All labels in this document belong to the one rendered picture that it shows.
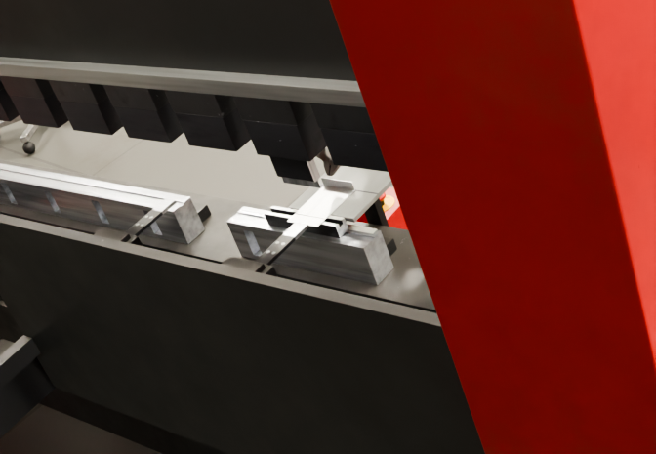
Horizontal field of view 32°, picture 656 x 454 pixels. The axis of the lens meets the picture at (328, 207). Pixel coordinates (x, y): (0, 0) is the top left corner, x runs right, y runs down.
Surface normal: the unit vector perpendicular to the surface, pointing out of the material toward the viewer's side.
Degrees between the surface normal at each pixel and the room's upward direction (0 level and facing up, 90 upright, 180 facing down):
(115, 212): 90
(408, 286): 0
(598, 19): 90
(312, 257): 90
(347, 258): 90
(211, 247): 0
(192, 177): 0
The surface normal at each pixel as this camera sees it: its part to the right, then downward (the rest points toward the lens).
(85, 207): -0.59, 0.58
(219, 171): -0.31, -0.80
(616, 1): 0.74, 0.12
